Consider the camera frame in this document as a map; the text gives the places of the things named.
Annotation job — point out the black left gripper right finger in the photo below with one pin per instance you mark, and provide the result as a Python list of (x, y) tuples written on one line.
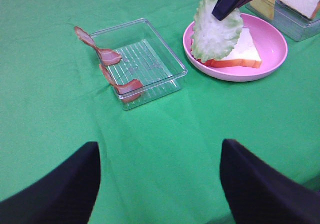
[(257, 193)]

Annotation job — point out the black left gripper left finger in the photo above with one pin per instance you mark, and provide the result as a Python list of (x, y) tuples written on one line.
[(65, 195)]

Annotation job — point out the green lettuce leaf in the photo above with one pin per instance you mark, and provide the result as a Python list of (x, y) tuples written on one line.
[(212, 38)]

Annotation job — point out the bacon strip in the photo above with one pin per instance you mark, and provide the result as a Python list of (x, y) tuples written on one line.
[(107, 56), (132, 85)]

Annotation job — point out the yellow cheese slice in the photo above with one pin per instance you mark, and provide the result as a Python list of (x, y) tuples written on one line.
[(264, 7)]

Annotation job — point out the right clear plastic tray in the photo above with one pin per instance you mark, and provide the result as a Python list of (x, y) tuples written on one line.
[(291, 23)]

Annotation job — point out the clear plastic tray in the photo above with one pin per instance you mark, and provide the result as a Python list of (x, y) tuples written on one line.
[(291, 23), (146, 57)]

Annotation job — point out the pink round plate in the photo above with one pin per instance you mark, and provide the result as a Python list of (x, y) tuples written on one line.
[(270, 44)]

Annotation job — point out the green tablecloth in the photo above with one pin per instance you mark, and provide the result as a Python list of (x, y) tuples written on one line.
[(160, 161)]

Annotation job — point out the left clear plastic tray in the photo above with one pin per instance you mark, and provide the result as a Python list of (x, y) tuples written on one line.
[(146, 57)]

